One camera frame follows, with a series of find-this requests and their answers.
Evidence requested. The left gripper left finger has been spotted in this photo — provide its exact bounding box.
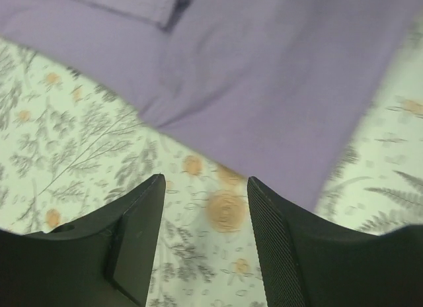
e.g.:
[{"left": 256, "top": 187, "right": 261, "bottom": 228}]
[{"left": 1, "top": 174, "right": 166, "bottom": 307}]

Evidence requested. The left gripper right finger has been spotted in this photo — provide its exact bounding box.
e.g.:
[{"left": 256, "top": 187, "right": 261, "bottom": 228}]
[{"left": 247, "top": 177, "right": 422, "bottom": 307}]

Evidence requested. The purple t shirt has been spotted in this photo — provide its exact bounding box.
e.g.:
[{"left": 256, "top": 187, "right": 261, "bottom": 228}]
[{"left": 1, "top": 0, "right": 422, "bottom": 210}]

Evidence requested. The floral patterned table mat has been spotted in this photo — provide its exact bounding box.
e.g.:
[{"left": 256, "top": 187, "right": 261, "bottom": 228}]
[{"left": 1, "top": 21, "right": 422, "bottom": 306}]

